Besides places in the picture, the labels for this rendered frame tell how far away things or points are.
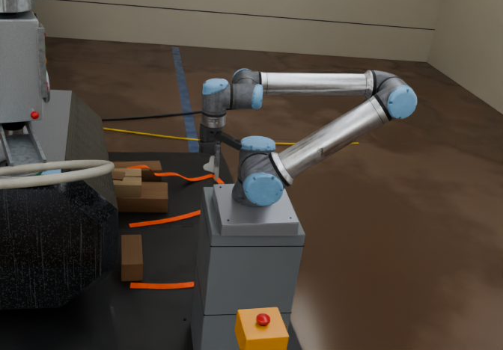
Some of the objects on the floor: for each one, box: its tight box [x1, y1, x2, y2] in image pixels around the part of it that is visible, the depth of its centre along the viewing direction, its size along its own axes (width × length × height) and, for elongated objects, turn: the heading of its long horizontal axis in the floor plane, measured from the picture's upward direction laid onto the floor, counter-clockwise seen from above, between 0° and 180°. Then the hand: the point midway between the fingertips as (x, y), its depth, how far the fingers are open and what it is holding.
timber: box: [121, 235, 143, 281], centre depth 339 cm, size 30×12×12 cm, turn 179°
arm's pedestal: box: [183, 187, 305, 350], centre depth 272 cm, size 50×50×85 cm
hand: (217, 171), depth 222 cm, fingers open, 14 cm apart
